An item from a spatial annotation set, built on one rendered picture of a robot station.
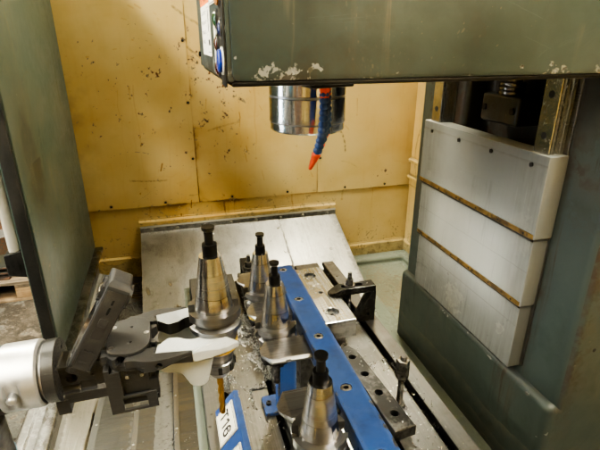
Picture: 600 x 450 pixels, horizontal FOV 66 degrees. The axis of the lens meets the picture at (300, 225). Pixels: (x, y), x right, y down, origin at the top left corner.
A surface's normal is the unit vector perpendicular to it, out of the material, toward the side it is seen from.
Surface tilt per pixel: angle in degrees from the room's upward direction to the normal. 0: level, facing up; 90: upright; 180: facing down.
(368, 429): 0
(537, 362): 90
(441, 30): 90
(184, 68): 90
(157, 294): 24
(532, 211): 90
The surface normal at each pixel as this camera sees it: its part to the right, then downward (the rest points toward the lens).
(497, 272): -0.96, 0.08
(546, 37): 0.27, 0.36
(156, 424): -0.04, -0.97
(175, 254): 0.11, -0.70
